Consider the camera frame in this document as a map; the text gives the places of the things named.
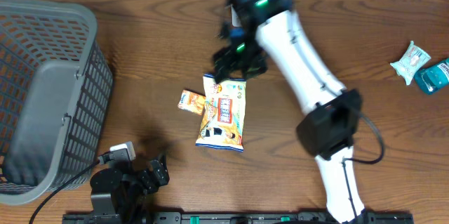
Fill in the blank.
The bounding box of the orange Kleenex tissue pack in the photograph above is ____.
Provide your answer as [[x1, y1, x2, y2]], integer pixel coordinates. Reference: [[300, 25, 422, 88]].
[[177, 90, 206, 115]]

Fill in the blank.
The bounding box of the yellow snack bag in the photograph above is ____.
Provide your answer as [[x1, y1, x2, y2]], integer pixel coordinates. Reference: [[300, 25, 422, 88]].
[[196, 74, 246, 152]]

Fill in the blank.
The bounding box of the small teal liquid bottle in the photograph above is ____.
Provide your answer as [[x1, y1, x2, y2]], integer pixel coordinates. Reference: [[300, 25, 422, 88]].
[[414, 59, 448, 95]]

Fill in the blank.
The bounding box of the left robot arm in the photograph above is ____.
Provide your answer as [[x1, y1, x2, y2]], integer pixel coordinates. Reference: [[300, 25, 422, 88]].
[[85, 151, 170, 224]]

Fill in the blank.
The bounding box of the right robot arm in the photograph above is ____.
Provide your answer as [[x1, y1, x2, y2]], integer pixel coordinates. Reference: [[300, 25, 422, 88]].
[[213, 0, 365, 223]]

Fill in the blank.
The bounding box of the dark grey plastic basket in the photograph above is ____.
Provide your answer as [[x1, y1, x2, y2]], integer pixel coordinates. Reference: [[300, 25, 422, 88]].
[[1, 0, 113, 205]]

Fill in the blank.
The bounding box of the mint green wipes pack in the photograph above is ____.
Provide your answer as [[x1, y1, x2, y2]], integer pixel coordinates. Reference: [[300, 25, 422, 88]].
[[390, 41, 431, 86]]

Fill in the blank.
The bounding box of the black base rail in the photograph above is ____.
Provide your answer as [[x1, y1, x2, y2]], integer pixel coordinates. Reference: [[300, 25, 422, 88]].
[[62, 211, 415, 224]]

